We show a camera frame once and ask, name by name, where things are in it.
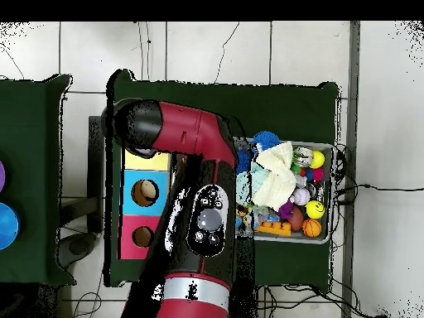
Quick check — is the blue fuzzy ball with eye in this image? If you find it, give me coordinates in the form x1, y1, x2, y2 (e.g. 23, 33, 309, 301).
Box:
253, 130, 282, 152

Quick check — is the cream knitted cloth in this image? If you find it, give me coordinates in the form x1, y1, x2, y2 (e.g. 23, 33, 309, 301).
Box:
251, 141, 297, 213

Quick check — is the wooden box with three holes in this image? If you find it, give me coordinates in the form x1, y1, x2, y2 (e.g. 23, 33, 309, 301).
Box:
117, 150, 173, 261

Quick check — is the metal mesh bin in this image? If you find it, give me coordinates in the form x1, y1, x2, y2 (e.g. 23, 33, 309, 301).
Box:
233, 136, 336, 245

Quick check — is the mint knitted cloth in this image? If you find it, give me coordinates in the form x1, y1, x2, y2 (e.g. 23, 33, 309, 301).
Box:
235, 161, 267, 207

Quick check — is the blue spiky ball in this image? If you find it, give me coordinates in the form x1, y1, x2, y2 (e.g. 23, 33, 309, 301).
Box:
236, 150, 254, 174

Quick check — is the orange toy block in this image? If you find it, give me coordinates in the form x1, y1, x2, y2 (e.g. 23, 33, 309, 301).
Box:
254, 220, 292, 238

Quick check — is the dark green table cloth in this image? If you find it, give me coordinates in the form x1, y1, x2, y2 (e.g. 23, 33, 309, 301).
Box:
104, 68, 340, 292
0, 74, 76, 287

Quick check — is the plain yellow ball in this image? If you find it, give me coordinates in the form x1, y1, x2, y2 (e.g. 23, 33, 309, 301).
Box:
310, 150, 326, 170

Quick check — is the yellow smiley ball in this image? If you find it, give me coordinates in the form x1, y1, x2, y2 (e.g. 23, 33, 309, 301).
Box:
304, 200, 325, 220

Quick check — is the orange toy basketball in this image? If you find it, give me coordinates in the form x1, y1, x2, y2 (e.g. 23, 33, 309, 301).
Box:
301, 218, 322, 239

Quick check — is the black upright panel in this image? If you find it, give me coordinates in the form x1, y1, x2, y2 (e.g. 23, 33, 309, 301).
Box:
87, 115, 105, 233

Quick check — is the dark grey stand base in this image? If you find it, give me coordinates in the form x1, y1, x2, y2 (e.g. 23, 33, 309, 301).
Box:
57, 231, 97, 270

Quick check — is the large blue ball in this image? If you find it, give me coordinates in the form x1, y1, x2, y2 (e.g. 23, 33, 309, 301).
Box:
0, 202, 20, 250

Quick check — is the thin black floor cable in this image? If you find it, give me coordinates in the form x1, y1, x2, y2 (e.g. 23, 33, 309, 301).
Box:
213, 21, 240, 84

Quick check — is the black power cable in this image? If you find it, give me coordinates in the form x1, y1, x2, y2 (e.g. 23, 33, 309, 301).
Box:
335, 183, 424, 194

